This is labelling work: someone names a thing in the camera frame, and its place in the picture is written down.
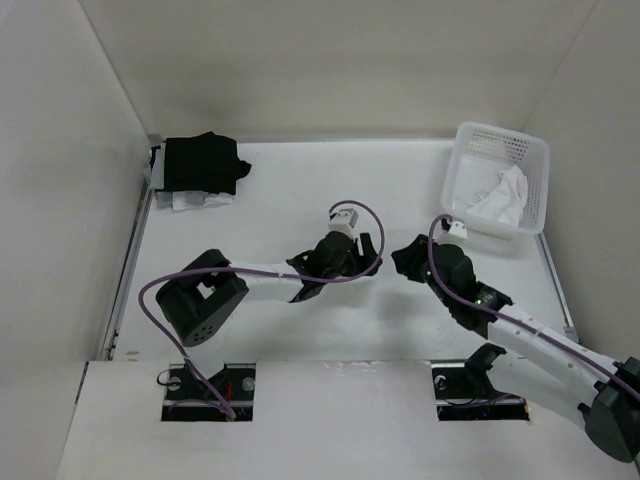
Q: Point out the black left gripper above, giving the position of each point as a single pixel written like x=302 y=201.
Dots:
x=365 y=250

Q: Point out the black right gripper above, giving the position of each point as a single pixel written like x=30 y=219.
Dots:
x=407 y=259

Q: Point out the white tank top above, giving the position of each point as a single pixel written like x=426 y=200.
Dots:
x=507 y=201

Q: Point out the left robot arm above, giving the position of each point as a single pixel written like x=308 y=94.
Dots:
x=198 y=306

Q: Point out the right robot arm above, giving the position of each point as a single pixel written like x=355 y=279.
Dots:
x=524 y=357

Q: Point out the folded black tank top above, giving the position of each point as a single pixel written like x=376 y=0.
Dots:
x=208 y=162

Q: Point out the white plastic basket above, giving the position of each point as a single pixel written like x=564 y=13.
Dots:
x=480 y=152

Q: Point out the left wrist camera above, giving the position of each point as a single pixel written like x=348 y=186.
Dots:
x=343 y=221

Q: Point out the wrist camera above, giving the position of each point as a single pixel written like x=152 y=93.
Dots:
x=343 y=221
x=458 y=230

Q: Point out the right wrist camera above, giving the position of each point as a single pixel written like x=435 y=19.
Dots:
x=458 y=230

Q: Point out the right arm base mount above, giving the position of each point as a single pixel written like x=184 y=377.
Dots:
x=463 y=391

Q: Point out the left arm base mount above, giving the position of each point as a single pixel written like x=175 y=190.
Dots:
x=188 y=399

